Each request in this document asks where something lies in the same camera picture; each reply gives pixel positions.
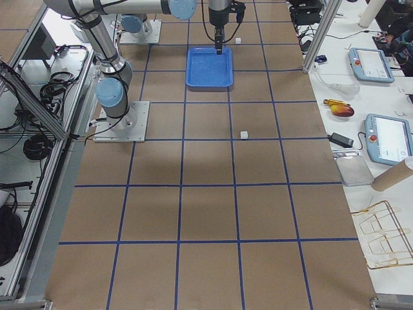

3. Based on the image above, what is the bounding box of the silver metal tray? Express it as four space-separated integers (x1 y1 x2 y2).
335 156 374 187

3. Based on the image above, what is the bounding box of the aluminium frame post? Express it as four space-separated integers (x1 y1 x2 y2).
302 0 341 73

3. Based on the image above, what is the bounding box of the white block mid table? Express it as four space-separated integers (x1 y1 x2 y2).
240 131 248 140

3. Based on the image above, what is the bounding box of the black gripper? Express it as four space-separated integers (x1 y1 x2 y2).
208 0 230 55

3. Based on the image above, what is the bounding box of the cardboard tube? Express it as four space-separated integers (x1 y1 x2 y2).
371 156 412 192

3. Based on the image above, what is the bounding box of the blue plastic tray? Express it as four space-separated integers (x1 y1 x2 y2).
186 46 233 88

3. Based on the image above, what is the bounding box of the black power adapter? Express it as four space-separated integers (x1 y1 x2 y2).
327 132 354 148

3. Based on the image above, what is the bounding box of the white paper roll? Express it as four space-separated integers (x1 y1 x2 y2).
358 0 386 28

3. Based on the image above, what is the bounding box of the teach pendant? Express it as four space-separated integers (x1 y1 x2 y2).
364 114 412 165
348 48 394 84

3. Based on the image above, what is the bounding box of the orange toy mango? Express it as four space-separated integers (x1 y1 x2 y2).
323 99 354 117

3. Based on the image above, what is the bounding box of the near teach pendant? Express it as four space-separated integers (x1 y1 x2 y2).
364 114 412 165

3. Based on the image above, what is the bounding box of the gold wire rack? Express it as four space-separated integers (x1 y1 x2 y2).
351 200 412 270

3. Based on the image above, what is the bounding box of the far teach pendant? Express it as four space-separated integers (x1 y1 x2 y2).
348 48 394 84

